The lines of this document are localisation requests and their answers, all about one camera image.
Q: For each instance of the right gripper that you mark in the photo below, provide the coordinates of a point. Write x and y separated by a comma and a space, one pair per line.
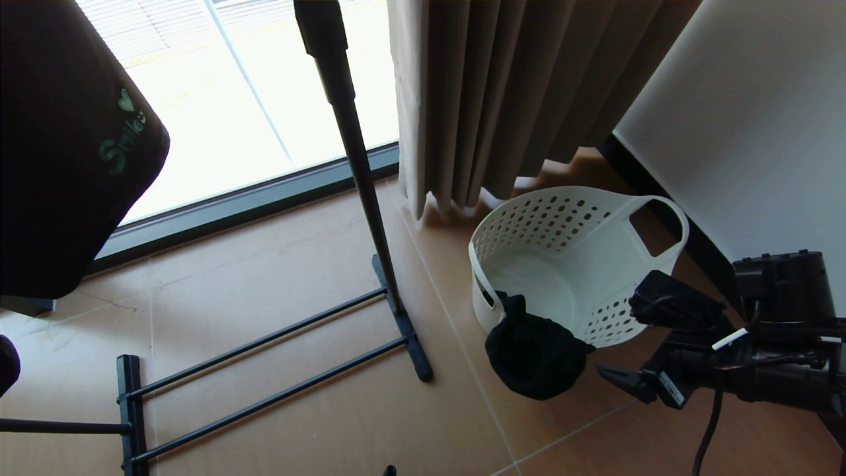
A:
727, 370

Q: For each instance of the heap of clothes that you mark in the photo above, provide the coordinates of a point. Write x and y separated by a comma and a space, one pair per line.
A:
535, 357

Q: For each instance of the black garment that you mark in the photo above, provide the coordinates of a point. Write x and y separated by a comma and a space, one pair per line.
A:
59, 165

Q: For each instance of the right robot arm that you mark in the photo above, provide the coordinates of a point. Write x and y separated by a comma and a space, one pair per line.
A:
780, 284

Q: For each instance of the white laundry basket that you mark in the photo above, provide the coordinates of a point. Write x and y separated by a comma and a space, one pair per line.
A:
595, 218

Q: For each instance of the black clothes rack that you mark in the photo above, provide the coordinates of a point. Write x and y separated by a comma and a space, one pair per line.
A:
344, 86

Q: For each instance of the brown curtain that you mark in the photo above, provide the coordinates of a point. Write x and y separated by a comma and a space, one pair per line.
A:
496, 99

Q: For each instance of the window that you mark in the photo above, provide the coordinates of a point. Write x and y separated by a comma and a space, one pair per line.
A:
231, 205

